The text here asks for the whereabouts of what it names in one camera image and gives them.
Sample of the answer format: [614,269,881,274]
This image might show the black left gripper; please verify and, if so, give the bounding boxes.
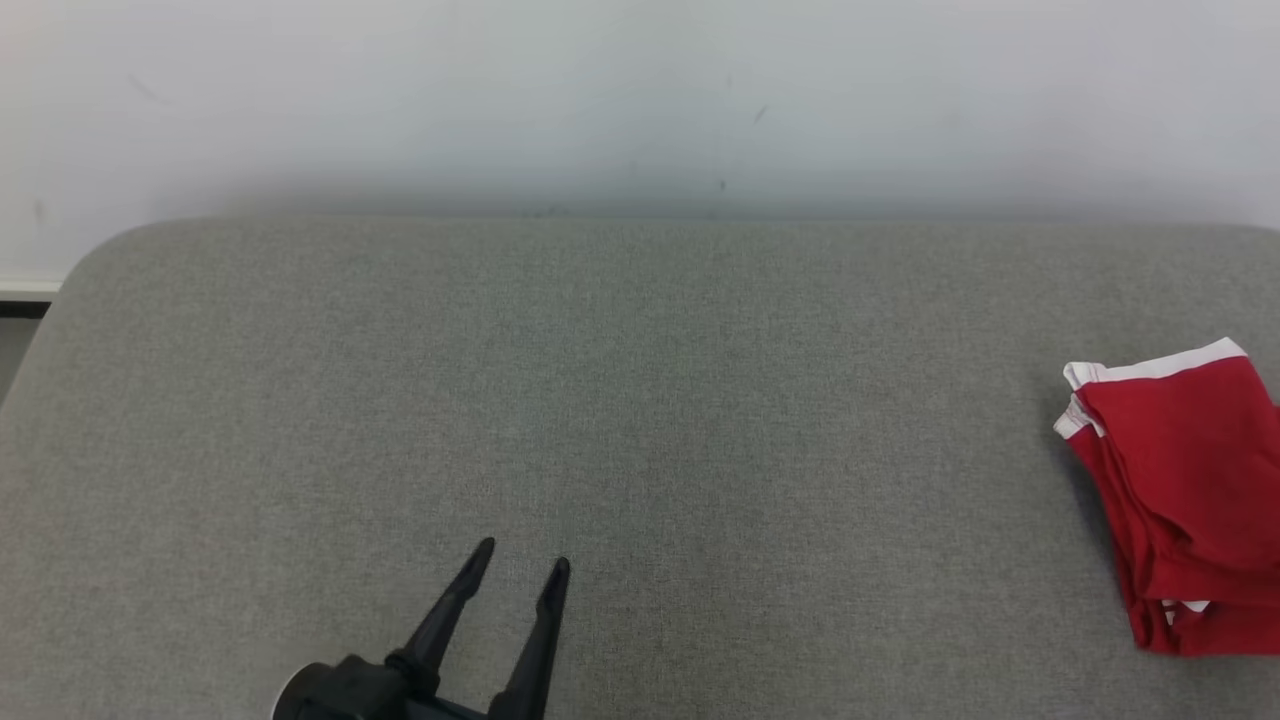
[270,537,573,720]

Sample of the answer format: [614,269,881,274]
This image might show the red shorts with white trim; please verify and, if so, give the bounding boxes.
[1052,338,1280,658]

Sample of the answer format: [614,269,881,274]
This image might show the white and black baseboard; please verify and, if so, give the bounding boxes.
[0,272,63,319]

